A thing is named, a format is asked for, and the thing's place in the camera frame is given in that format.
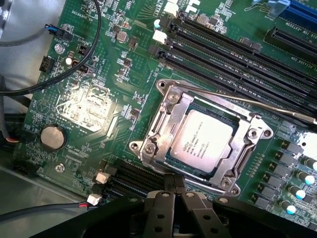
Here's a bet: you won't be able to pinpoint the black RAM slot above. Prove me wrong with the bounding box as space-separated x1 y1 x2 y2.
159 16 317 92
104 184 149 200
95 172 164 197
153 30 317 105
148 44 317 119
99 160 171 189
158 51 317 130

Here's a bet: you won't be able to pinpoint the black capacitor cyan top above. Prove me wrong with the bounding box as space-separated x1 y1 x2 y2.
296 170 316 185
300 156 317 172
279 199 297 215
288 184 307 200

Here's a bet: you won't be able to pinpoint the silver socket cover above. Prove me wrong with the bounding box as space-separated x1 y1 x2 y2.
140 90 260 190

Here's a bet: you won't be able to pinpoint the reflective silver chipset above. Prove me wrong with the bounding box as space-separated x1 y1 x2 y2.
55 83 117 133

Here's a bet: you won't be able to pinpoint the silver locking lever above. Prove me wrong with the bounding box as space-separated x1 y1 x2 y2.
172 82 317 123

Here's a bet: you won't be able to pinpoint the silver coin cell battery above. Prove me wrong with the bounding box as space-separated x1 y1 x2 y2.
40 125 67 151

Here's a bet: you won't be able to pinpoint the green motherboard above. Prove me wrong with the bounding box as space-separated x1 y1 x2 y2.
13 0 317 238

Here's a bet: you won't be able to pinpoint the black pin header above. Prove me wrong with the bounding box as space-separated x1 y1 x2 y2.
39 56 55 73

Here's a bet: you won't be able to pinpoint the black expansion slot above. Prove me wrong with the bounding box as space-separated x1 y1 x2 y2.
263 26 317 55

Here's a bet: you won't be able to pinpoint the white board connector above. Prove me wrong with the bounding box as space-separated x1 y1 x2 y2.
164 1 180 15

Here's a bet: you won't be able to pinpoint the light blue retention clip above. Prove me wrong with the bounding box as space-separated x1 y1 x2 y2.
252 0 291 18

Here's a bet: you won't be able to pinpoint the blue expansion slot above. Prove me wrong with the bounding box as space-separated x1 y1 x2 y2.
279 0 317 25

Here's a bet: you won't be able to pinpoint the white cable plug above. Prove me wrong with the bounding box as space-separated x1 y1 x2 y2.
87 192 103 206

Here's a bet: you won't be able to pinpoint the grey cable with red wire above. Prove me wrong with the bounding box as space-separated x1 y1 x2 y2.
0 201 89 223

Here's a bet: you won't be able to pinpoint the silver CPU socket frame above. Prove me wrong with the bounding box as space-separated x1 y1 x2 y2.
128 78 274 197

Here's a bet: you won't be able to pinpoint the thin black cable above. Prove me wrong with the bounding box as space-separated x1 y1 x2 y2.
0 0 102 96

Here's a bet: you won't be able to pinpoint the black fan plug blue wires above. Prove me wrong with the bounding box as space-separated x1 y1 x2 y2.
44 23 74 42

